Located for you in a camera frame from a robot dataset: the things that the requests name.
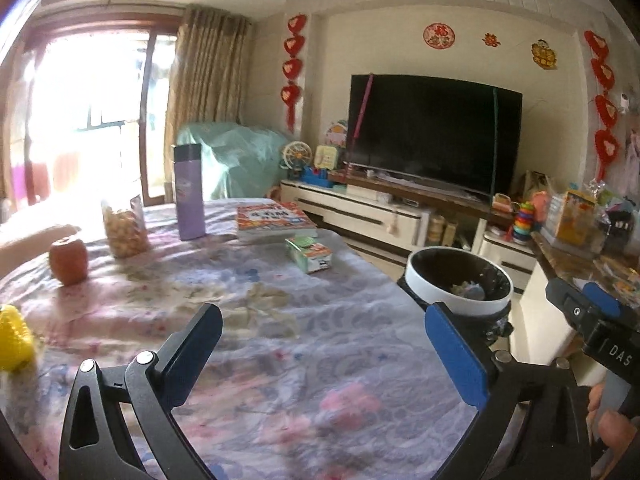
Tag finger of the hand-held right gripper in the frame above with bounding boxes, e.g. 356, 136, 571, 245
582, 282, 623, 320
545, 277, 603, 343

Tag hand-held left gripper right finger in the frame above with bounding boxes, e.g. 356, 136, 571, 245
424, 301, 591, 480

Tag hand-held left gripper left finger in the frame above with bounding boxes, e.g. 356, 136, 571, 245
59, 302, 224, 480

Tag black bin with white rim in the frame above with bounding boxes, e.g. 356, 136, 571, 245
397, 246, 514, 346

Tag person's right hand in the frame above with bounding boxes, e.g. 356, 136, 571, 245
587, 384, 640, 461

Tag yellow toy box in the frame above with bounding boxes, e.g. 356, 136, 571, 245
552, 190, 598, 246

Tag floral tablecloth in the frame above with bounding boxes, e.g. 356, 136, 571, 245
0, 197, 511, 480

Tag paper gift bag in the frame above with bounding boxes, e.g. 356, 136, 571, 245
522, 170, 551, 201

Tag clear jar of snack balls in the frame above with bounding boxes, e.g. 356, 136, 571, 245
101, 194, 151, 259

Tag green white carton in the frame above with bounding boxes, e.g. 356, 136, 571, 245
285, 236, 333, 274

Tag colourful book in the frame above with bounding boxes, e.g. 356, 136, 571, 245
235, 201, 319, 243

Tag purple thermos bottle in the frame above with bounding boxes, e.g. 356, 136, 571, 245
172, 143, 207, 242

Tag red apple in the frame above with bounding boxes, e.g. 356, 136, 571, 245
48, 235, 89, 287

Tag yellow bumpy toy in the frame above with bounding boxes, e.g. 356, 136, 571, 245
0, 304, 37, 373

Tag teal dust cover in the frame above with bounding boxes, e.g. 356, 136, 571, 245
176, 121, 293, 201

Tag beige sofa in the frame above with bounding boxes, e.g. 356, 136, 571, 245
0, 205, 81, 276

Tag blue toy blocks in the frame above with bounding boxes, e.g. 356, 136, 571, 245
300, 165, 333, 188

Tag ferris wheel toy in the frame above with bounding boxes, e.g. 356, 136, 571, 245
281, 140, 313, 176

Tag black television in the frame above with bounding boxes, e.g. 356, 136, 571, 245
346, 74, 523, 196

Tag round colourful card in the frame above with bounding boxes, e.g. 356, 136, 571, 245
324, 120, 348, 148

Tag pink stick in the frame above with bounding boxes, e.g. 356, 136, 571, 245
345, 74, 375, 166

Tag beige patterned curtain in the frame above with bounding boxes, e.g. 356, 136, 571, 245
162, 5, 251, 198
0, 40, 37, 203

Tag round red paper cutting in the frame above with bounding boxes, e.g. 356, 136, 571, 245
423, 23, 456, 50

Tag rainbow stacking ring toy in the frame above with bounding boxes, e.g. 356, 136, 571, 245
507, 202, 536, 243

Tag red heart string decoration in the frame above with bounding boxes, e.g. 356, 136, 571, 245
584, 30, 623, 181
281, 14, 308, 133

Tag gold red wall sticker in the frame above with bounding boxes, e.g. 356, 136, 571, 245
531, 39, 558, 68

